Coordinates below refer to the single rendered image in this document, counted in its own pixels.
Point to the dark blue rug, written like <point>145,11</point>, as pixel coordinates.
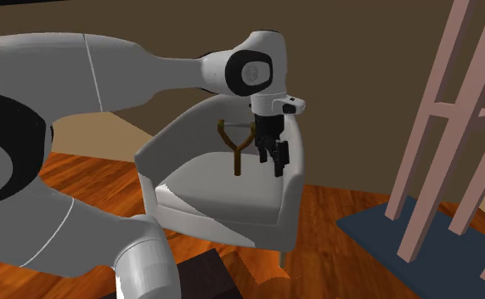
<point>441,265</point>

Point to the brown wooden slingshot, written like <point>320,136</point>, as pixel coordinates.
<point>237,147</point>

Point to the white armchair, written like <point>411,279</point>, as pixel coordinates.
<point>225,194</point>

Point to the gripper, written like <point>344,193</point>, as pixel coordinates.
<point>269,126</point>

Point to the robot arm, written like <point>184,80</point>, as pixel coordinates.
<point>60,74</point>

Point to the pink wooden frame furniture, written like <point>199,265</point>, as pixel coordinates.
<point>453,136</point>

